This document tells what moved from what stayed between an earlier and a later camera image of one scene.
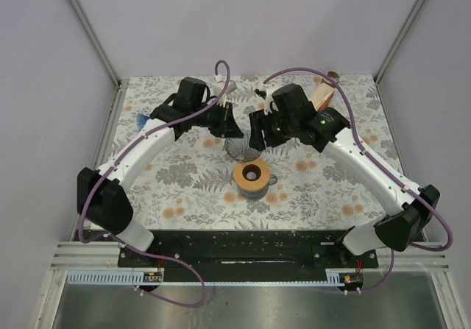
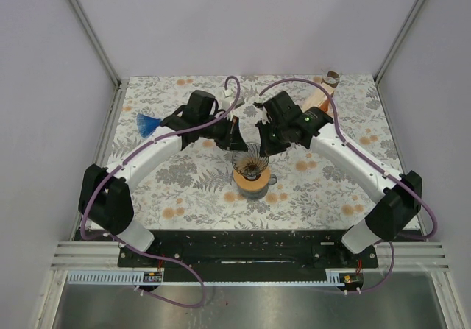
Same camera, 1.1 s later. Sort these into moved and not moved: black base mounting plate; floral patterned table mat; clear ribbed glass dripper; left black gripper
Moved: clear ribbed glass dripper; left black gripper
Not moved: floral patterned table mat; black base mounting plate
